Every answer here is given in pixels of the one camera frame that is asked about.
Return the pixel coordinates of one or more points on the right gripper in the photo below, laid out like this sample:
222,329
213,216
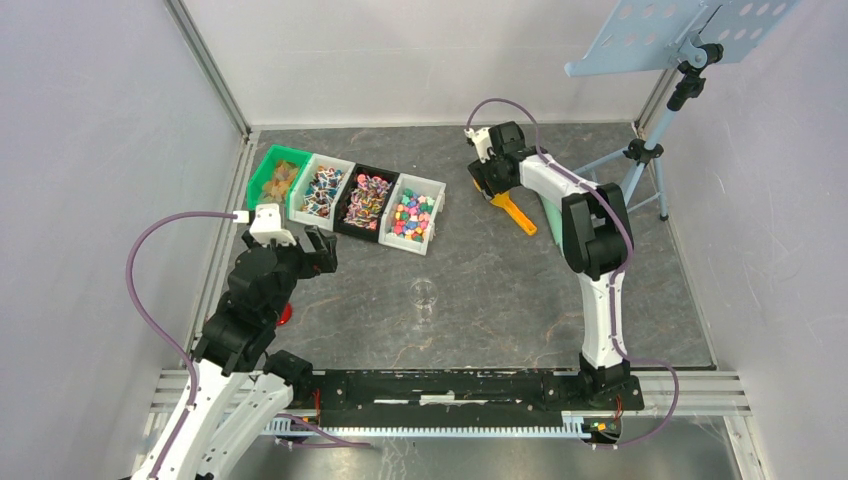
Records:
480,171

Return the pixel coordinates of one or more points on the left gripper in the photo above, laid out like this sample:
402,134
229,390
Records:
324,259

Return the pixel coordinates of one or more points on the orange plastic scoop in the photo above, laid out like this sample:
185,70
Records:
504,202

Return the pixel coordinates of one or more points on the clear plastic jar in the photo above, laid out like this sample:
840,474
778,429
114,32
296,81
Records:
423,293

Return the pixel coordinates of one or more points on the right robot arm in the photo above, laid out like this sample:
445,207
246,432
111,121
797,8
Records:
596,242

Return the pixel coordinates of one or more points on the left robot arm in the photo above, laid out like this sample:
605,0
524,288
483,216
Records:
235,388

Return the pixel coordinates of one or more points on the black swirl lollipop bin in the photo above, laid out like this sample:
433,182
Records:
362,202

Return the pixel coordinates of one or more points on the white lollipop bin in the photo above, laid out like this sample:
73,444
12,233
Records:
315,195

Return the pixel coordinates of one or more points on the red jar lid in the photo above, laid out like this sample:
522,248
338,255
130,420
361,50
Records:
285,315

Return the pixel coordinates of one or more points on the white star candy bin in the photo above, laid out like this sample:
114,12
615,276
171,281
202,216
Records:
409,220

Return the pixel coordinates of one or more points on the green candy bin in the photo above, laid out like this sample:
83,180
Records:
276,175

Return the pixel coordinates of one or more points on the blue music stand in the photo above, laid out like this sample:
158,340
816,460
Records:
680,40

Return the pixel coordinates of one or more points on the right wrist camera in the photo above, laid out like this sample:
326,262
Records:
480,139

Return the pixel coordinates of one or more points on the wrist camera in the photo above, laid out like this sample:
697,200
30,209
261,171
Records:
480,139
265,226

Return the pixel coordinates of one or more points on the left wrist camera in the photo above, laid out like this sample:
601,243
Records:
265,226

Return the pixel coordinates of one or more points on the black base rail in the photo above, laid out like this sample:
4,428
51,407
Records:
464,398

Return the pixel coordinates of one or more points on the aluminium frame post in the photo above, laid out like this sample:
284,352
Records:
203,56

